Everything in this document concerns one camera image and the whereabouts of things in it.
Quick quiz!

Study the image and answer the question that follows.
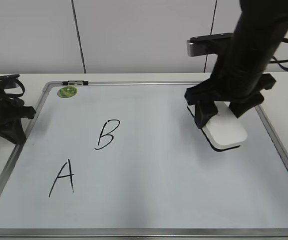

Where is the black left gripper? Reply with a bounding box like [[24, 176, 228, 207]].
[[0, 74, 36, 145]]

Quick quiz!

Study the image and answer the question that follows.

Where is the round green magnet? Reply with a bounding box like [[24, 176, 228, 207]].
[[57, 86, 78, 99]]

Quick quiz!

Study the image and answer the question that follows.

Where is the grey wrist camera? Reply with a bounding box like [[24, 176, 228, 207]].
[[187, 32, 233, 57]]

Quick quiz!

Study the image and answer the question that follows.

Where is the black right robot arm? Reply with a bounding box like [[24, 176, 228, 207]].
[[185, 0, 288, 128]]

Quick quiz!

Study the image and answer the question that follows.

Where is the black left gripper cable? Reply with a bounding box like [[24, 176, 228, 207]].
[[0, 74, 26, 101]]

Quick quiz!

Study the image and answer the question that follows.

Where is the white board eraser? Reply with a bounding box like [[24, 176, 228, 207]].
[[200, 101, 248, 152]]

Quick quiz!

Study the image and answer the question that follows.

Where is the grey framed whiteboard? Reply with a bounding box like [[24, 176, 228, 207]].
[[0, 81, 288, 240]]

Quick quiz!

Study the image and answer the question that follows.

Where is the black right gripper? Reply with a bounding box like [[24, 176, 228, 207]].
[[185, 73, 276, 129]]

